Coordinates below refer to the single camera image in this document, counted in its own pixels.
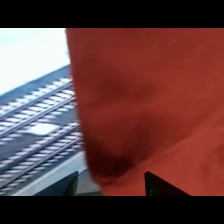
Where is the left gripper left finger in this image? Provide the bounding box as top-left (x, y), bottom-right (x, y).
top-left (34, 170), bottom-right (80, 197)

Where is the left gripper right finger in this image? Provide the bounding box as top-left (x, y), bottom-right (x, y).
top-left (143, 171), bottom-right (192, 197)

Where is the red garment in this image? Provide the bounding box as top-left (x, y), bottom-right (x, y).
top-left (65, 28), bottom-right (224, 197)

